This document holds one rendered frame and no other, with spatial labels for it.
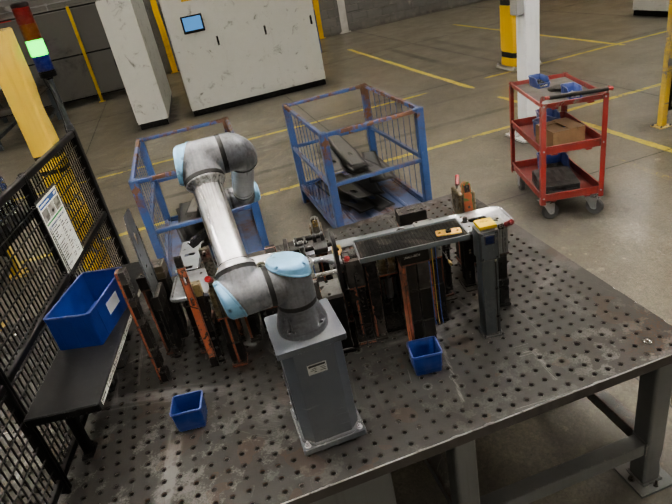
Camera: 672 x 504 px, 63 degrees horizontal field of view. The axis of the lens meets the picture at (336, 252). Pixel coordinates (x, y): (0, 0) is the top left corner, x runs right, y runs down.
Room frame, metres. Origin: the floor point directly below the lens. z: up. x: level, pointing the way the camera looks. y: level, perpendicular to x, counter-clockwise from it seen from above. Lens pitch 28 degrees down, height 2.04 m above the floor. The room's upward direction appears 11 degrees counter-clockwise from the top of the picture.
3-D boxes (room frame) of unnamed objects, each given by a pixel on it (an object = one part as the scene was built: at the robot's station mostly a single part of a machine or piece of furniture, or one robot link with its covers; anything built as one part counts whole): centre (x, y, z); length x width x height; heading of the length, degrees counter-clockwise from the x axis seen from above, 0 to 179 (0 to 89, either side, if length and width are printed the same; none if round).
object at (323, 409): (1.35, 0.14, 0.90); 0.21 x 0.21 x 0.40; 12
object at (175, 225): (4.24, 0.98, 0.47); 1.20 x 0.80 x 0.95; 10
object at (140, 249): (1.92, 0.73, 1.17); 0.12 x 0.01 x 0.34; 3
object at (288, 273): (1.34, 0.14, 1.27); 0.13 x 0.12 x 0.14; 104
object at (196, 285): (1.80, 0.53, 0.88); 0.04 x 0.04 x 0.36; 3
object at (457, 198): (2.16, -0.58, 0.88); 0.15 x 0.11 x 0.36; 3
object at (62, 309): (1.72, 0.89, 1.09); 0.30 x 0.17 x 0.13; 173
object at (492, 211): (1.96, -0.02, 1.00); 1.38 x 0.22 x 0.02; 93
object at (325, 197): (4.45, -0.31, 0.47); 1.20 x 0.80 x 0.95; 13
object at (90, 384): (1.71, 0.88, 1.01); 0.90 x 0.22 x 0.03; 3
